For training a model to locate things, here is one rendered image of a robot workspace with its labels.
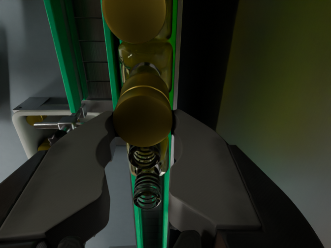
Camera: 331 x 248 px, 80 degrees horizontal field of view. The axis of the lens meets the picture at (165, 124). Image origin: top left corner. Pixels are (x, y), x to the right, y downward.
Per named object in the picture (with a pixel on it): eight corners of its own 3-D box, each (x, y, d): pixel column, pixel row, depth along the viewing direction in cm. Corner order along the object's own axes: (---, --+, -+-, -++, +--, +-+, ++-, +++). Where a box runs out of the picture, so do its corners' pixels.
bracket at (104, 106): (126, 102, 50) (123, 114, 44) (88, 102, 50) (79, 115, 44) (125, 88, 48) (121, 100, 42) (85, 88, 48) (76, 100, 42)
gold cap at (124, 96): (168, 115, 16) (174, 148, 12) (123, 117, 16) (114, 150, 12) (169, 71, 14) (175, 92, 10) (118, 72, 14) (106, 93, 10)
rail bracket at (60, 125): (131, 114, 44) (124, 148, 34) (53, 114, 43) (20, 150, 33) (130, 102, 43) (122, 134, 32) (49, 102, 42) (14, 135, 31)
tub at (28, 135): (116, 147, 65) (112, 165, 57) (45, 148, 63) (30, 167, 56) (110, 97, 56) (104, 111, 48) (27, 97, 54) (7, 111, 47)
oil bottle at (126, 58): (163, 58, 39) (174, 104, 21) (135, 58, 39) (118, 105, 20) (164, 26, 36) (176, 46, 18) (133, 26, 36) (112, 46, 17)
